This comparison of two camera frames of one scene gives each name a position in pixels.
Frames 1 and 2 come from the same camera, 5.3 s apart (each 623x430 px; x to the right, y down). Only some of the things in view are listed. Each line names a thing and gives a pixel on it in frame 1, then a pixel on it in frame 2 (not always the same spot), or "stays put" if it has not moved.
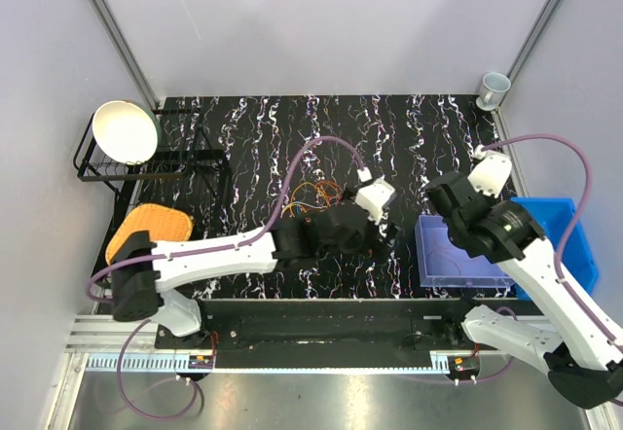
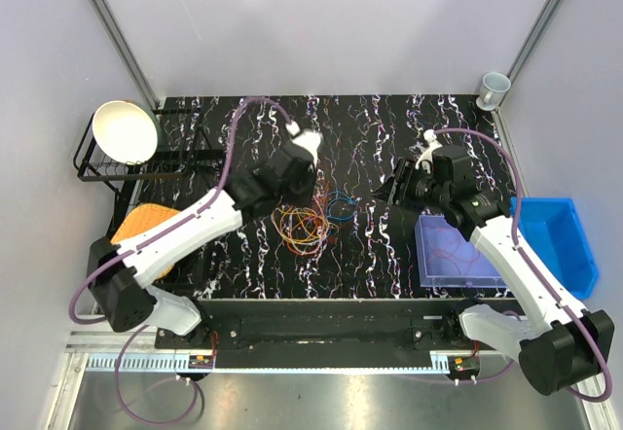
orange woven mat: [163, 225] stays put
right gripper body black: [489, 198] → [418, 186]
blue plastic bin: [552, 215] stays put
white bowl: [127, 131] stays put
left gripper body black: [366, 241] → [301, 195]
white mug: [494, 87] stays put
